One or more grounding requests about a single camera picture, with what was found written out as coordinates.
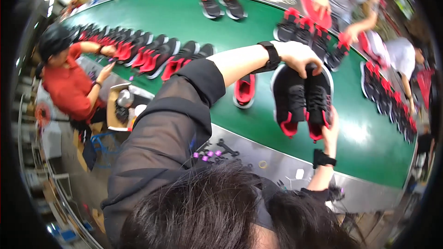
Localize person's left hand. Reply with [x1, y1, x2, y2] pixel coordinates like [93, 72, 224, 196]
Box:
[276, 41, 323, 79]

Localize person's right hand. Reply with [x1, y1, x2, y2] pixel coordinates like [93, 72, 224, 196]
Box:
[321, 106, 340, 158]

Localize black shoe red lining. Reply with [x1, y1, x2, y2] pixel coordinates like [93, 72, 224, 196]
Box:
[221, 0, 248, 21]
[270, 63, 307, 138]
[311, 26, 332, 61]
[198, 0, 225, 20]
[304, 63, 335, 143]
[273, 7, 301, 43]
[233, 74, 257, 109]
[325, 33, 351, 72]
[294, 17, 316, 46]

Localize black wrist band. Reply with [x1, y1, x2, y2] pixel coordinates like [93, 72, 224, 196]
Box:
[313, 149, 337, 169]
[251, 41, 282, 75]

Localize curved row of black-red shoes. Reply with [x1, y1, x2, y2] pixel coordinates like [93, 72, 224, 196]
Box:
[359, 60, 418, 145]

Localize red insoles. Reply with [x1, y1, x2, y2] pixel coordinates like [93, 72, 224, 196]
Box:
[299, 0, 333, 30]

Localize green conveyor belt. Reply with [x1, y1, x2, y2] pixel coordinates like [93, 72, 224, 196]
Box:
[63, 0, 418, 190]

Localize purple plastic clips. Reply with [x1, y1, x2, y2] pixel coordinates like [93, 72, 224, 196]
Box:
[192, 150, 223, 163]

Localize long row of black-red shoes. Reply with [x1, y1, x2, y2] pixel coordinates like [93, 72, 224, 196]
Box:
[69, 24, 217, 82]

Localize person's body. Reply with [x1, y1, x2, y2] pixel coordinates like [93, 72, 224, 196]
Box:
[100, 58, 364, 249]

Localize cardboard box with items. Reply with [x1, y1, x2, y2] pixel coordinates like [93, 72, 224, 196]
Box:
[106, 83, 140, 133]

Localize blue stool frame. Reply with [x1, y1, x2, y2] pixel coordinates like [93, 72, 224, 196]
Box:
[90, 132, 120, 155]

